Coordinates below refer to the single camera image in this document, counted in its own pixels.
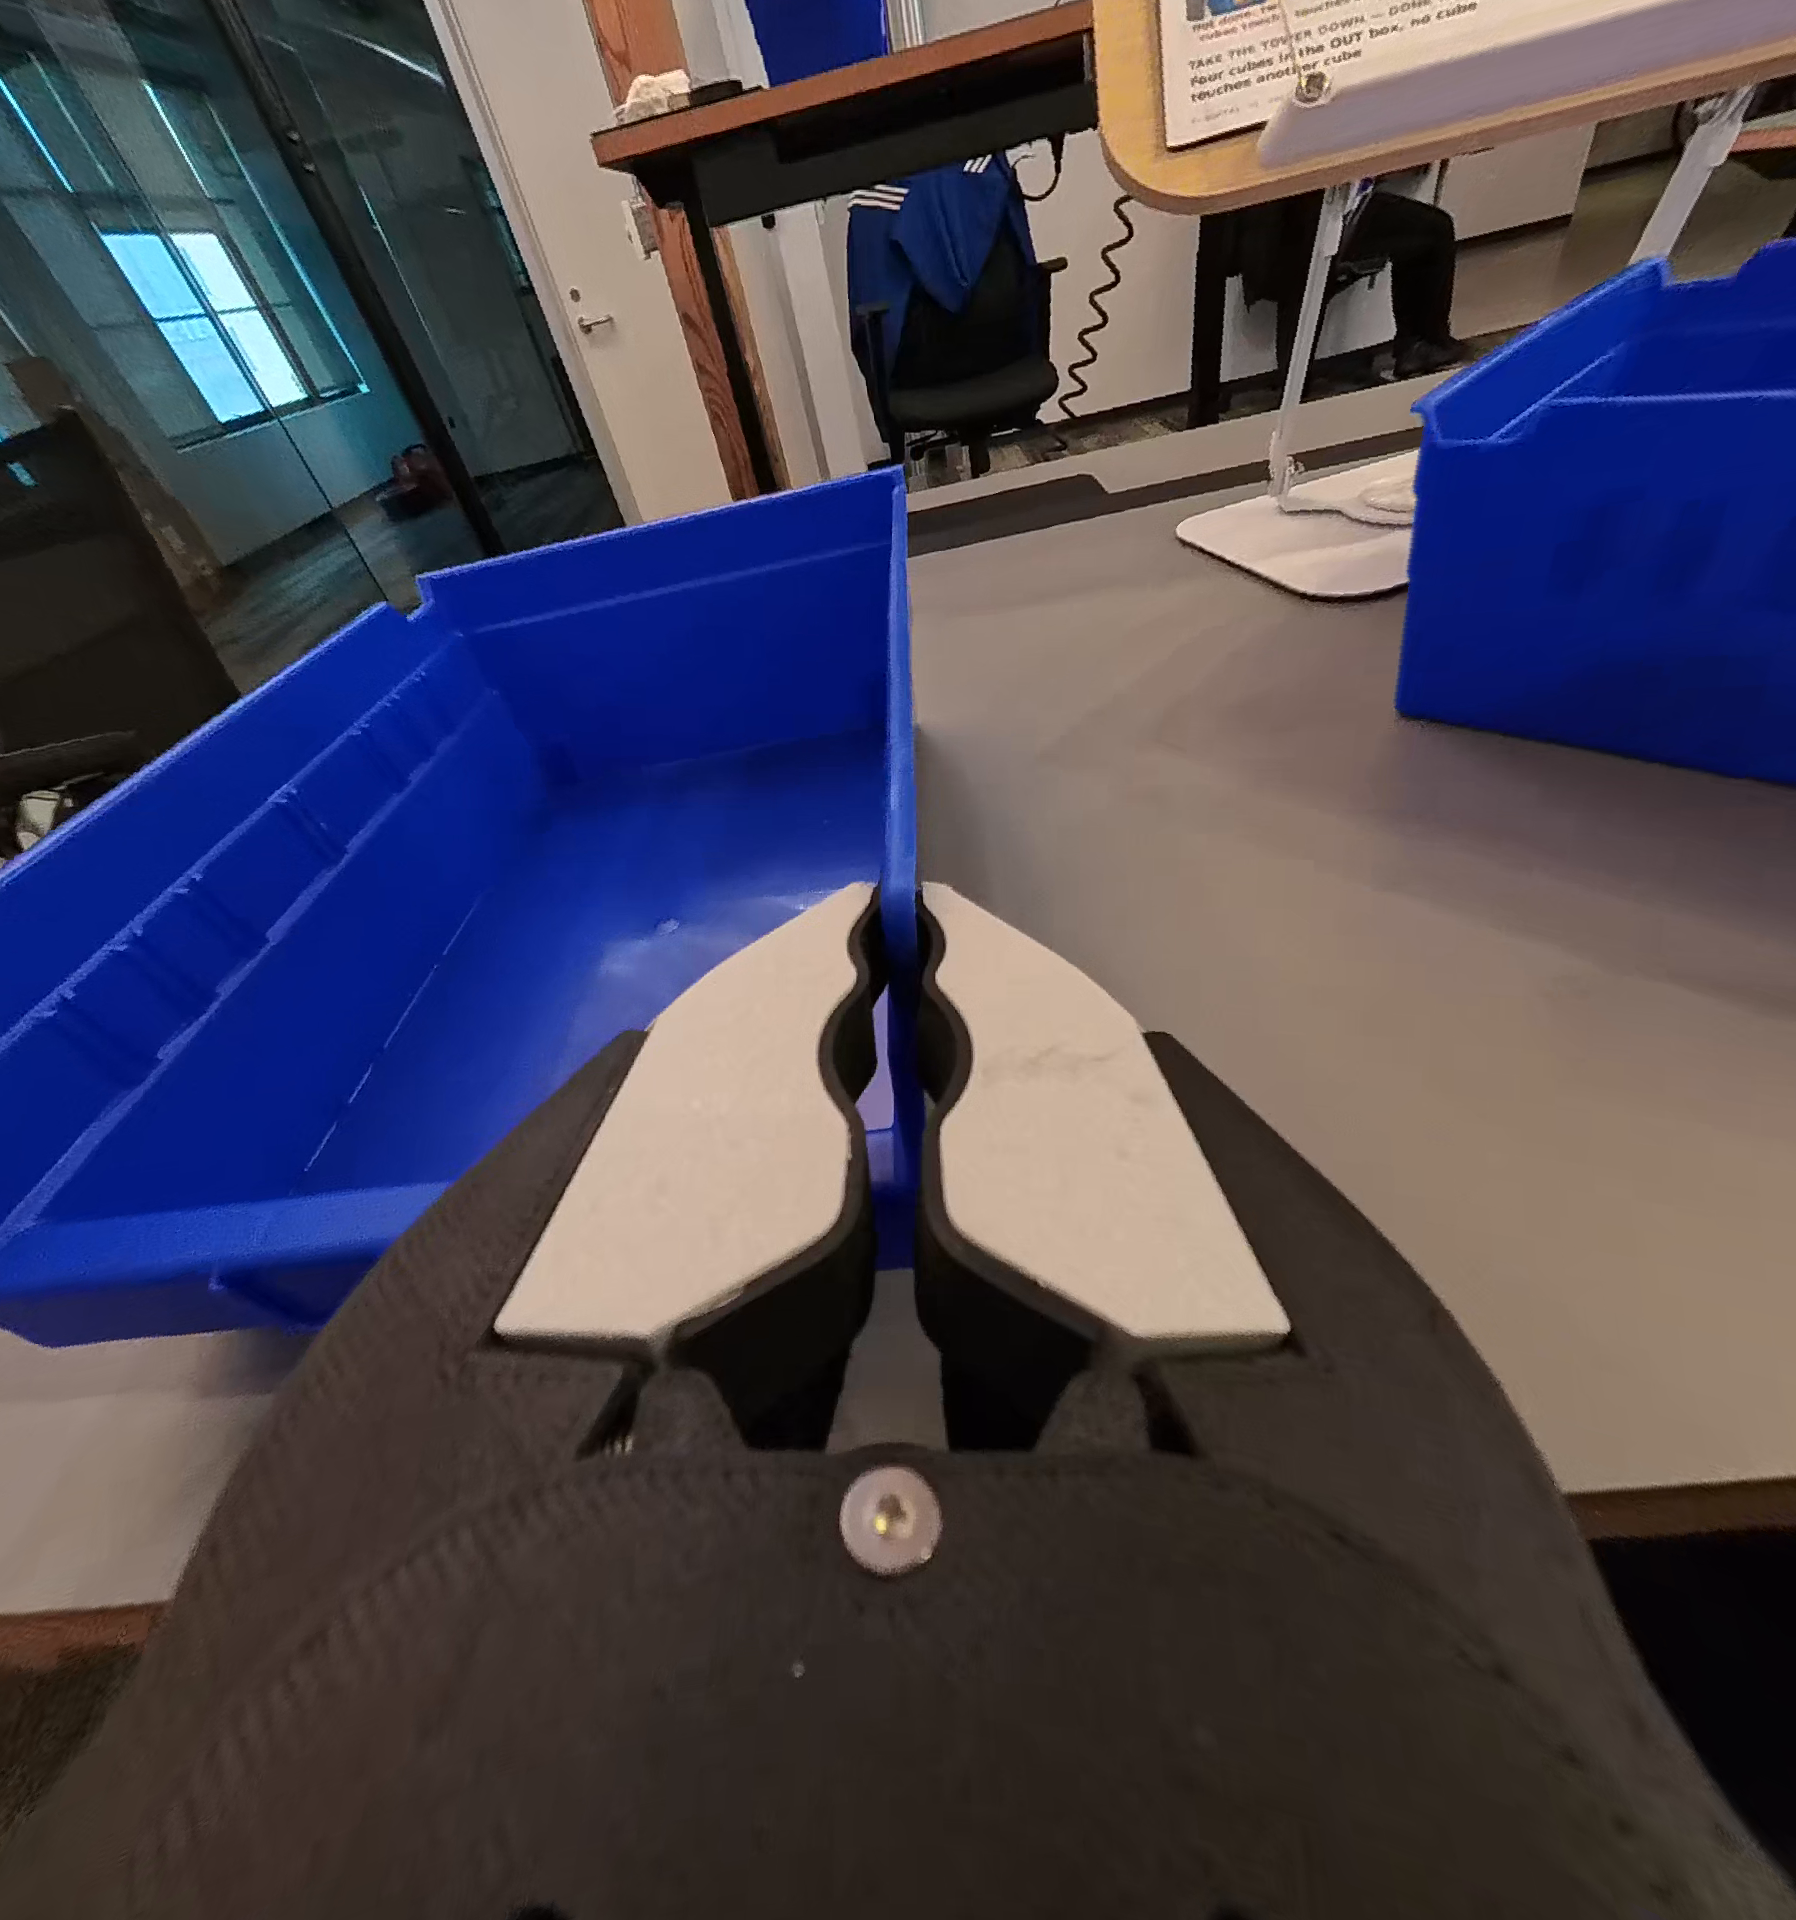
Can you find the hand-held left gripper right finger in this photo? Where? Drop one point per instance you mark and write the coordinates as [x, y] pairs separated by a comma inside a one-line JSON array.
[[1092, 1174]]

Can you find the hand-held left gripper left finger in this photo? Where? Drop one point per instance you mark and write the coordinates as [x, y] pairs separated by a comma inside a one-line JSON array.
[[689, 1174]]

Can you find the grey desk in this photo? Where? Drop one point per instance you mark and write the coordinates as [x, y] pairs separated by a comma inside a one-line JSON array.
[[1289, 970]]

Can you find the brown standing desk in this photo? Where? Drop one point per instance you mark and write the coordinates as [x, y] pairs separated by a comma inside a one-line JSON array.
[[986, 57]]

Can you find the white stand with instruction board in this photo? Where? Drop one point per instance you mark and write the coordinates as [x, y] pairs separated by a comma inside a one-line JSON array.
[[1289, 550]]

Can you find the red object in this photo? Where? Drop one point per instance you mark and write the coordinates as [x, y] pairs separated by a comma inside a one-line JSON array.
[[414, 484]]

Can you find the blue plastic bin with cubes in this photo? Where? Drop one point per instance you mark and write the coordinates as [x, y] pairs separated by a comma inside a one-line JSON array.
[[1622, 601]]

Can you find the black office chair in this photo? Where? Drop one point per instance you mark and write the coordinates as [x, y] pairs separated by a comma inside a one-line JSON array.
[[976, 375]]

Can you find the blue jacket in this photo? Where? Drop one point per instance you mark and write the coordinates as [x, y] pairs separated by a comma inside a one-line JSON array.
[[929, 220]]

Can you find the white door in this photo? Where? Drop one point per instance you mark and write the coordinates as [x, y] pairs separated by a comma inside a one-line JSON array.
[[571, 184]]

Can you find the white crumpled object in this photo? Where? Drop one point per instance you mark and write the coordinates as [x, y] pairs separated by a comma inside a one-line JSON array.
[[651, 93]]

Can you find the wood-edged white table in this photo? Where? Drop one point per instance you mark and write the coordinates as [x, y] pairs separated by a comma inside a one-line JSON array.
[[1134, 92]]

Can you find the printed instruction sheet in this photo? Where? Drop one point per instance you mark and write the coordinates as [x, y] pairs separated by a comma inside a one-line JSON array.
[[1289, 75]]

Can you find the blue box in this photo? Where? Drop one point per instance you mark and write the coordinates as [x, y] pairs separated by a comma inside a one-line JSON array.
[[823, 35]]

